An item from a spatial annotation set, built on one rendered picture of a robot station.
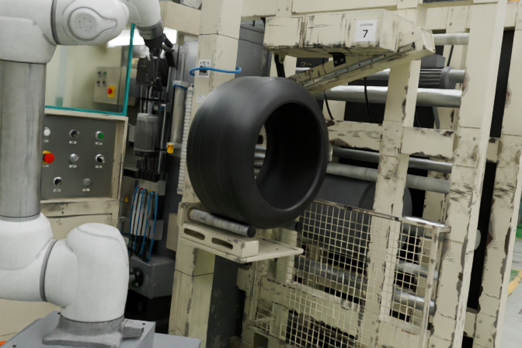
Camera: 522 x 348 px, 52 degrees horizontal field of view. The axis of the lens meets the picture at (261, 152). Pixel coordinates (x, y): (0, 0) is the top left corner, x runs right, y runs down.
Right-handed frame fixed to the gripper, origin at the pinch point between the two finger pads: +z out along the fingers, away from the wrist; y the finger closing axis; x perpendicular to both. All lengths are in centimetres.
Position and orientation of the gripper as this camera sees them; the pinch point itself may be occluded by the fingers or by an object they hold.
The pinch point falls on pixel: (165, 76)
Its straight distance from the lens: 206.9
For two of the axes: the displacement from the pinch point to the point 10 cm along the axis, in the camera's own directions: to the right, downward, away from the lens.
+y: -2.5, 7.6, -6.0
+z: 1.0, 6.3, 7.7
